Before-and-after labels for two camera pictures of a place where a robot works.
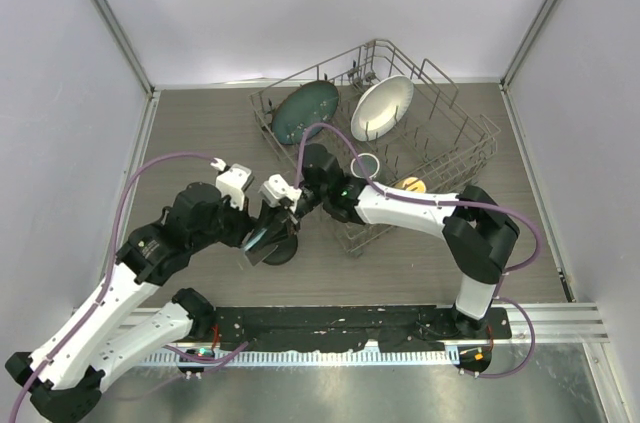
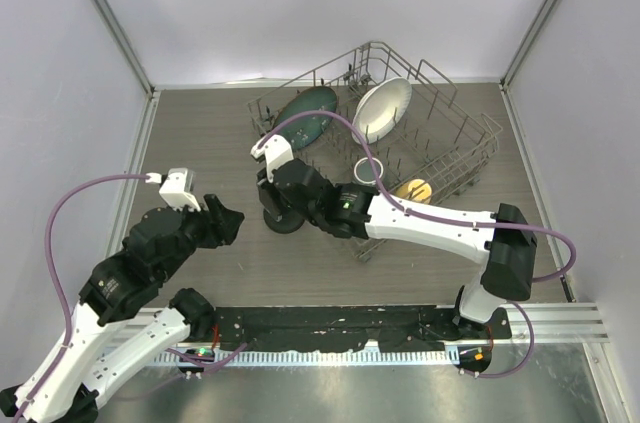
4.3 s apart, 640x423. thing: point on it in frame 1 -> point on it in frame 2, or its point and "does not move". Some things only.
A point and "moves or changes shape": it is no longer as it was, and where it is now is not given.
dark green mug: x=370 y=162 does not move
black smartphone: x=260 y=246 moves or changes shape
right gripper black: x=274 y=220 -> x=263 y=175
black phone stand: x=282 y=252 moves or changes shape
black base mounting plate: x=322 y=329 does not move
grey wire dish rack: x=390 y=117 does not move
